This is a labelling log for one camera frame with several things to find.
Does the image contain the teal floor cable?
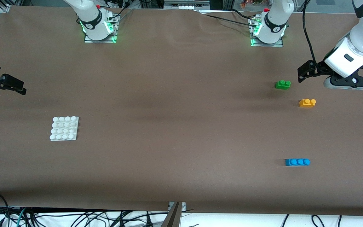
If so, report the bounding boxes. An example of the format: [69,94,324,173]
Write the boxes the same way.
[16,207,26,227]

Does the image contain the orange patterned object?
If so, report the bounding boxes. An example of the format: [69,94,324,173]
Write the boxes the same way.
[240,0,264,8]

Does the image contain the aluminium table post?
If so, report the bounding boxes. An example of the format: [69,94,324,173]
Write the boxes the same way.
[161,202,187,227]

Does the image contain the grey metal rack unit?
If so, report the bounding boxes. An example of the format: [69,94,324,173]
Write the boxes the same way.
[164,0,210,10]

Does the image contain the white studded base plate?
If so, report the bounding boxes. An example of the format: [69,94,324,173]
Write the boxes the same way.
[49,116,79,141]

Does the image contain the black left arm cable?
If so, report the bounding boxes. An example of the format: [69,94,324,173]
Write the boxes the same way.
[301,0,325,74]

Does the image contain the brown table cover sheet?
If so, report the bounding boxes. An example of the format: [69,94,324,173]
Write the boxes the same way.
[0,5,363,217]

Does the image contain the short black table cable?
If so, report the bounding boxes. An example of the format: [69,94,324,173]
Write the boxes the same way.
[229,9,261,20]

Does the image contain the blue three-stud block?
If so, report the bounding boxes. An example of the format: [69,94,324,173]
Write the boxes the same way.
[285,159,310,166]

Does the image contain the aluminium frame profile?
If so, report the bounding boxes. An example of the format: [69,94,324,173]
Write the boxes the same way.
[0,0,23,13]

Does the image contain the long black table cable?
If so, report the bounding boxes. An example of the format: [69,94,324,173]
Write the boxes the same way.
[200,12,259,29]

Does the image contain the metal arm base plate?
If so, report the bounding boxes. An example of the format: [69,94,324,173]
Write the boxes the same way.
[84,30,117,44]
[251,38,284,48]

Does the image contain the black base connector cable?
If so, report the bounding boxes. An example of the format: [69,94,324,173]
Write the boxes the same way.
[106,0,135,24]

